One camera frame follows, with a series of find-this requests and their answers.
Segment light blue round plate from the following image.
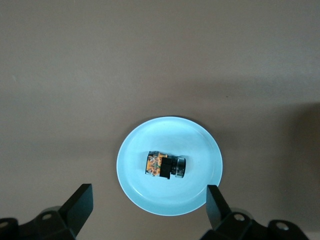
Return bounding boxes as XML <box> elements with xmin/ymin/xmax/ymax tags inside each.
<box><xmin>116</xmin><ymin>115</ymin><xmax>224</xmax><ymax>217</ymax></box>

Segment brown table mat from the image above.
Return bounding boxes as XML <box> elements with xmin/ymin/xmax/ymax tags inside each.
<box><xmin>0</xmin><ymin>0</ymin><xmax>320</xmax><ymax>240</ymax></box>

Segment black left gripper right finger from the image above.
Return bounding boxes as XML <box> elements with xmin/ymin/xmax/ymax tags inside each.
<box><xmin>199</xmin><ymin>184</ymin><xmax>308</xmax><ymax>240</ymax></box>

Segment orange and black switch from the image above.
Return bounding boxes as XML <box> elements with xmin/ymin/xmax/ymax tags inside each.
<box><xmin>145</xmin><ymin>149</ymin><xmax>188</xmax><ymax>180</ymax></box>

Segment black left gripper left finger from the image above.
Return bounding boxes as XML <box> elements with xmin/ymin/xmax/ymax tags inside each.
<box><xmin>0</xmin><ymin>183</ymin><xmax>94</xmax><ymax>240</ymax></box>

